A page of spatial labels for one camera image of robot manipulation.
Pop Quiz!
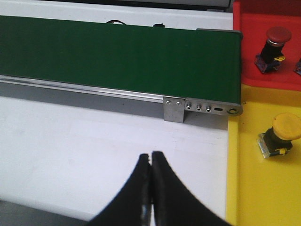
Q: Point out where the black cable behind conveyor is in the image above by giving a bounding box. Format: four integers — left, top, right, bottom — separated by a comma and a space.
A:
104, 20, 166, 29

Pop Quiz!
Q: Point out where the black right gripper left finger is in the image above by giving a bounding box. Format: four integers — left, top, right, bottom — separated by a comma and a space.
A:
87, 153, 151, 226

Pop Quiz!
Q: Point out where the red mushroom push button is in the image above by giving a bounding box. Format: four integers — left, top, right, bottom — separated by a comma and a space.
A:
294, 58, 301, 76
254, 26, 292, 73

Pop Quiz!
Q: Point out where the steel conveyor support bracket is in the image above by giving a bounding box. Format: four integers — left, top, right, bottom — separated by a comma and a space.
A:
163, 97, 185, 123

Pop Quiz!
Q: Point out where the red bin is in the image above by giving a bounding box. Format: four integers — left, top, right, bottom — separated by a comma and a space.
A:
232, 0, 301, 92

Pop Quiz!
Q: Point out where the yellow mushroom push button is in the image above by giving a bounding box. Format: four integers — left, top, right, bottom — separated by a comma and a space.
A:
257, 113, 301, 159

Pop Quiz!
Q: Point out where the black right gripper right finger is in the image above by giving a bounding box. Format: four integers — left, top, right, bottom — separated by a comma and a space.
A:
151, 151, 230, 226

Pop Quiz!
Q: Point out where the green conveyor belt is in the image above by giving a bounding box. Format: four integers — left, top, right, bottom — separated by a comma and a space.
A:
0, 16, 241, 104

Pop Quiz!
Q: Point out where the small steel end bracket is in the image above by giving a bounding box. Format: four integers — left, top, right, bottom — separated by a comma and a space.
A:
184, 98, 243, 116

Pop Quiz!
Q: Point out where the yellow bin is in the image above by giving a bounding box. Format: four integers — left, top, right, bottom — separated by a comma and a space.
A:
226, 85, 301, 226

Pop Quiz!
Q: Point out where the aluminium conveyor side rail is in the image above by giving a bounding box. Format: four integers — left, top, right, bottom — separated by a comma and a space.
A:
0, 75, 163, 103

